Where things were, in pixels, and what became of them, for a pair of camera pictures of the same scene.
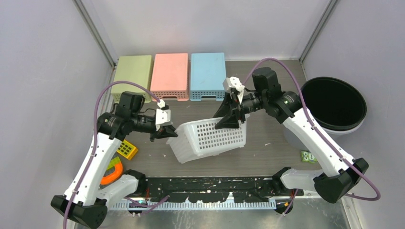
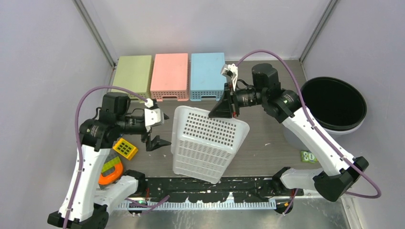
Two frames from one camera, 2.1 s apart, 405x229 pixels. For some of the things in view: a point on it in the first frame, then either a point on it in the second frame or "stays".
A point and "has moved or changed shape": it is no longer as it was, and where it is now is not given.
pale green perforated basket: x=137 y=69 stays
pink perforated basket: x=170 y=77 stays
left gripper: x=169 y=130 to x=155 y=142
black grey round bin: x=337 y=105 stays
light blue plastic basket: x=200 y=137 has moved or changed shape
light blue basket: x=207 y=74 stays
